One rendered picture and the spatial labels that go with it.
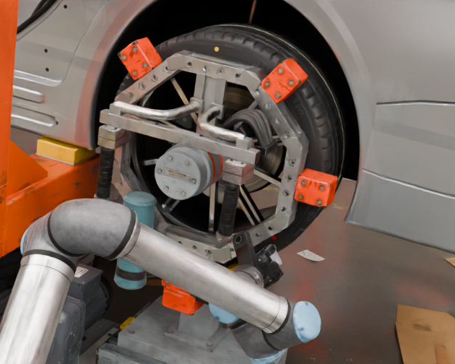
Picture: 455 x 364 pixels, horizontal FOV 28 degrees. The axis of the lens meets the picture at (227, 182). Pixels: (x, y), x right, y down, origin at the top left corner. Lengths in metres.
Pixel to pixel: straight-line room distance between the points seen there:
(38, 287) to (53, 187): 0.81
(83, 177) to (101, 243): 0.96
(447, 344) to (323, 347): 0.50
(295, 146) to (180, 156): 0.29
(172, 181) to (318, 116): 0.41
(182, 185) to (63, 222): 0.50
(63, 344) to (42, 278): 0.67
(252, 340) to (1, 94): 0.86
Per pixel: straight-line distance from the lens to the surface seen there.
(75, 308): 2.55
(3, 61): 2.29
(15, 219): 2.52
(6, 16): 2.26
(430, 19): 2.29
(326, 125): 2.39
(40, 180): 2.62
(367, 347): 3.42
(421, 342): 3.53
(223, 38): 2.41
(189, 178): 2.27
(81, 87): 2.67
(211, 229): 2.58
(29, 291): 1.88
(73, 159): 2.75
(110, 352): 2.85
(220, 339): 2.82
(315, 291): 3.74
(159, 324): 2.86
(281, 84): 2.28
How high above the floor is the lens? 1.66
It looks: 21 degrees down
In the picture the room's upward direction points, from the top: 9 degrees clockwise
